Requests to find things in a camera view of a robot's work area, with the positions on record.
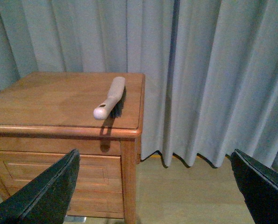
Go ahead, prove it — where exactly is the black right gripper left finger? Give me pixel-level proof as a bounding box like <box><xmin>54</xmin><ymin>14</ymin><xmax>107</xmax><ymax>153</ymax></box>
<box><xmin>0</xmin><ymin>149</ymin><xmax>80</xmax><ymax>224</ymax></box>

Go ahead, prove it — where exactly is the wooden nightstand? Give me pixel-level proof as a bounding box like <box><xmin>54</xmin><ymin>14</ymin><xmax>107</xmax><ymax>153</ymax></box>
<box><xmin>0</xmin><ymin>72</ymin><xmax>145</xmax><ymax>224</ymax></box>

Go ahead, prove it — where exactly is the grey curtain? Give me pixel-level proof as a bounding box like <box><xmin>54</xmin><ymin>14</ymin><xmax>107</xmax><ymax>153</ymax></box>
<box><xmin>0</xmin><ymin>0</ymin><xmax>278</xmax><ymax>169</ymax></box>

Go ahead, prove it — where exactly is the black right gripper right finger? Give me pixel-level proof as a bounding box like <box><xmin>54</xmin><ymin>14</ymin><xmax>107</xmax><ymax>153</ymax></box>
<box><xmin>230</xmin><ymin>149</ymin><xmax>278</xmax><ymax>224</ymax></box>

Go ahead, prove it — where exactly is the beige hand brush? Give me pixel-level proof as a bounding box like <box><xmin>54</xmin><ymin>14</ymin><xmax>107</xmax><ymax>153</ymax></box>
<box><xmin>93</xmin><ymin>77</ymin><xmax>126</xmax><ymax>120</ymax></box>

